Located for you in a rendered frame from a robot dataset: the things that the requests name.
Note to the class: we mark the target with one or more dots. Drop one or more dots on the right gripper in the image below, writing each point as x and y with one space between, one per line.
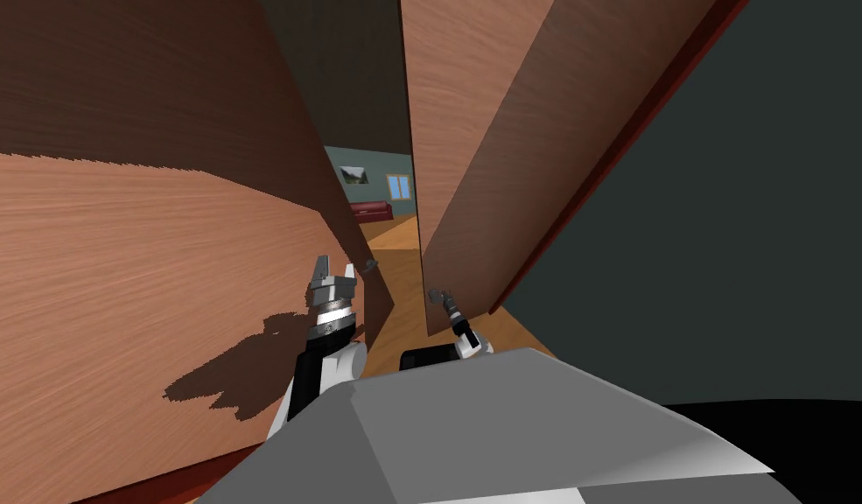
449 306

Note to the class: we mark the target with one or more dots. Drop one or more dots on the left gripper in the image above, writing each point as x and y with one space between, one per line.
332 290

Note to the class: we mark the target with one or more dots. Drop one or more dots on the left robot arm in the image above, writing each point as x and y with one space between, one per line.
317 371

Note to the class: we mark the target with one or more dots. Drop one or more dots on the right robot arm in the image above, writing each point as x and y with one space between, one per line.
822 455

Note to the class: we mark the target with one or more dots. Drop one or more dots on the red sofa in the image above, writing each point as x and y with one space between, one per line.
371 211

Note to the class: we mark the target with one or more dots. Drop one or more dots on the framed landscape picture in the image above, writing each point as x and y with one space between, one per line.
354 175

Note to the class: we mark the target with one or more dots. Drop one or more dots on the blue framed window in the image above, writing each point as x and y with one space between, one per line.
399 187

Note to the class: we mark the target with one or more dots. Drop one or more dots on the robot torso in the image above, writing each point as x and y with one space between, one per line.
486 434

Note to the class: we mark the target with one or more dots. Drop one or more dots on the brown wooden door leaf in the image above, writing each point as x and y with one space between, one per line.
500 175
122 280

